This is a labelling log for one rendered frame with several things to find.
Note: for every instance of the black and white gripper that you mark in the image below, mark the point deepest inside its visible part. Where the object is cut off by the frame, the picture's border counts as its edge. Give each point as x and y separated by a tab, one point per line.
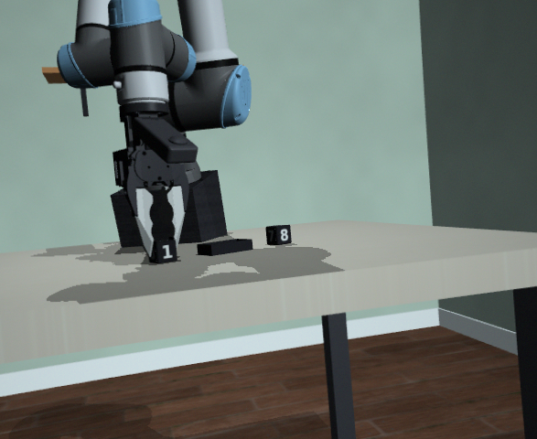
143	167

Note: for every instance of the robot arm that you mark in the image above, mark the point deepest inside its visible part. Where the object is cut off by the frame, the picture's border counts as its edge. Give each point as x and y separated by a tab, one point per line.
199	80

